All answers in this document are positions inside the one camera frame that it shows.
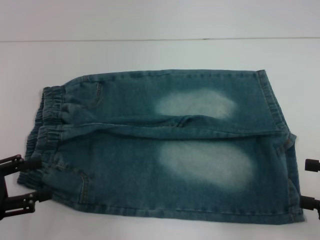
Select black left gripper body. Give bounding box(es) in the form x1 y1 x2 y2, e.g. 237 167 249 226
0 171 10 219

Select blue denim shorts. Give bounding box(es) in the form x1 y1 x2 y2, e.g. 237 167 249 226
16 69 305 223

